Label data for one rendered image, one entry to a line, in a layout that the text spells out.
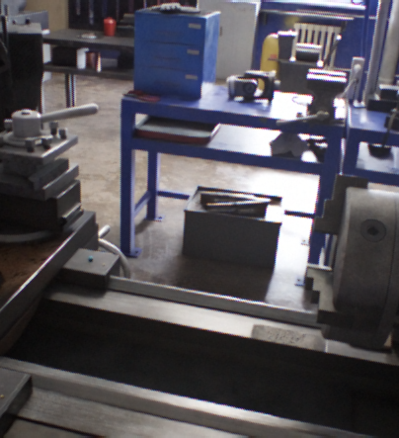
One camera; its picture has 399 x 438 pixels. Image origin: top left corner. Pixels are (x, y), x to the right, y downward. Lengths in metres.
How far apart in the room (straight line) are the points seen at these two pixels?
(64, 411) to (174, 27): 2.18
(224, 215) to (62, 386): 2.06
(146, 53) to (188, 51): 0.21
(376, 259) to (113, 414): 0.49
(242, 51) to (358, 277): 6.87
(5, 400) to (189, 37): 2.19
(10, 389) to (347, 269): 0.57
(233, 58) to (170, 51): 4.79
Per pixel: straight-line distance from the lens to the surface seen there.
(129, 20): 4.95
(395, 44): 7.74
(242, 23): 7.56
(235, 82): 2.89
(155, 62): 2.90
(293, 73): 6.38
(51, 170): 1.23
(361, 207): 0.85
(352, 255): 0.81
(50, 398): 1.01
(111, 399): 0.99
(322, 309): 0.81
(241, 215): 3.00
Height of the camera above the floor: 1.53
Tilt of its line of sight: 27 degrees down
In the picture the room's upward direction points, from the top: 4 degrees clockwise
